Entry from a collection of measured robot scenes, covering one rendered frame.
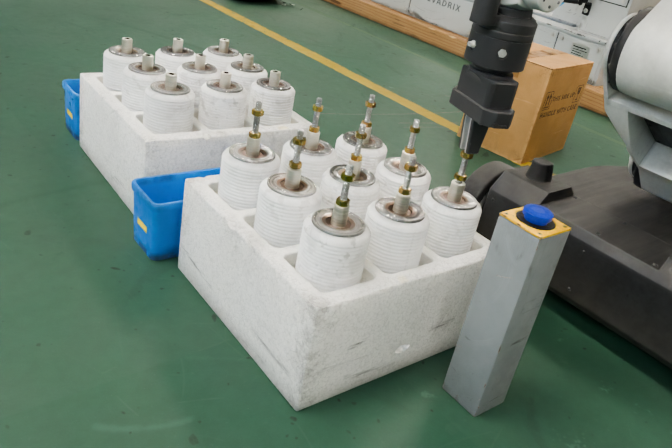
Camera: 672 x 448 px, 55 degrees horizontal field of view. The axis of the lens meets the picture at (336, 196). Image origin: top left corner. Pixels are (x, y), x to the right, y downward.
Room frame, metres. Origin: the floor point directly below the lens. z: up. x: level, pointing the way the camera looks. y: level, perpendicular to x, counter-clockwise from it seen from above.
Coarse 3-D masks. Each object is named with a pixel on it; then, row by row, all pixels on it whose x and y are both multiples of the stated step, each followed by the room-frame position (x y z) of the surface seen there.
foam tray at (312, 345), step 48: (192, 192) 0.95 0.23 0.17; (192, 240) 0.94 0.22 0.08; (240, 240) 0.83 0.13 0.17; (480, 240) 0.97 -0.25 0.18; (240, 288) 0.82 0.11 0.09; (288, 288) 0.73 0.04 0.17; (384, 288) 0.77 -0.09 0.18; (432, 288) 0.83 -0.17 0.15; (240, 336) 0.80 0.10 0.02; (288, 336) 0.72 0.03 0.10; (336, 336) 0.71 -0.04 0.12; (384, 336) 0.78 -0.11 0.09; (432, 336) 0.86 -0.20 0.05; (288, 384) 0.70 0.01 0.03; (336, 384) 0.73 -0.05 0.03
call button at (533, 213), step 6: (528, 204) 0.81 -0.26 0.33; (534, 204) 0.81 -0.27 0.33; (528, 210) 0.79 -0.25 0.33; (534, 210) 0.79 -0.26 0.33; (540, 210) 0.79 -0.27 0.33; (546, 210) 0.80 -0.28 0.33; (528, 216) 0.78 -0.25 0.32; (534, 216) 0.78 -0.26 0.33; (540, 216) 0.78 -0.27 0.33; (546, 216) 0.78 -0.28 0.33; (552, 216) 0.79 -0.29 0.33; (534, 222) 0.78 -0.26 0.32; (540, 222) 0.77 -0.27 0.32; (546, 222) 0.78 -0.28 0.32
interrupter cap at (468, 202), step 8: (432, 192) 0.95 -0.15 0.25; (440, 192) 0.96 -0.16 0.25; (448, 192) 0.97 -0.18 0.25; (464, 192) 0.98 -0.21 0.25; (440, 200) 0.93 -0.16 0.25; (448, 200) 0.94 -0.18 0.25; (464, 200) 0.95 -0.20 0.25; (472, 200) 0.95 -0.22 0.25; (456, 208) 0.91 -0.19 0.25; (464, 208) 0.92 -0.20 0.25; (472, 208) 0.93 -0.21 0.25
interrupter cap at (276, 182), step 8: (272, 176) 0.89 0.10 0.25; (280, 176) 0.90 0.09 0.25; (304, 176) 0.91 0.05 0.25; (272, 184) 0.87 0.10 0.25; (280, 184) 0.88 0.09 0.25; (304, 184) 0.89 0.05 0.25; (312, 184) 0.89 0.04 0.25; (280, 192) 0.85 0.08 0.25; (288, 192) 0.85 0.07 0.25; (296, 192) 0.86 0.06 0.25; (304, 192) 0.86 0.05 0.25; (312, 192) 0.86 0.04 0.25
